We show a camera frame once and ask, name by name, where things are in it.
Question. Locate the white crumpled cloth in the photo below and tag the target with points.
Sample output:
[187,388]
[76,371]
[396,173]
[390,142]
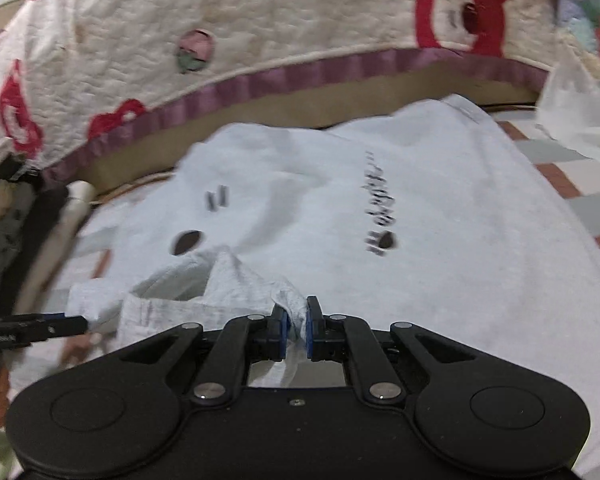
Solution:
[575,110]

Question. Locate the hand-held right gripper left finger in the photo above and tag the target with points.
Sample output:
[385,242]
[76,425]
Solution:
[280,332]

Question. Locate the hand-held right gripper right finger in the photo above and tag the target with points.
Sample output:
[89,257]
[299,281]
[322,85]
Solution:
[310,332]

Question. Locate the white tube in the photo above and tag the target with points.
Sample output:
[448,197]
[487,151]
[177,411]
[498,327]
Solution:
[82,191]

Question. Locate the checkered dog print mat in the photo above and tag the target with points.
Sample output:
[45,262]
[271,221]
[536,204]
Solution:
[580,195]

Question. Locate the tan bed base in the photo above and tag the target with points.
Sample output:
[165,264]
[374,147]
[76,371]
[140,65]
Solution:
[300,102]

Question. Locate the white printed T-shirt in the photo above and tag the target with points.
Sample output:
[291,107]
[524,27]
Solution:
[330,200]

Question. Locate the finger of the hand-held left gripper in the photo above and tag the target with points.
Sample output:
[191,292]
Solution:
[40,328]

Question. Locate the quilted bedspread red bear print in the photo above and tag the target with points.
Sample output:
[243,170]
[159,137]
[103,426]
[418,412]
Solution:
[230,20]

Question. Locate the dark cloth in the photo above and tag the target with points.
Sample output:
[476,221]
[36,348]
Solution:
[35,240]

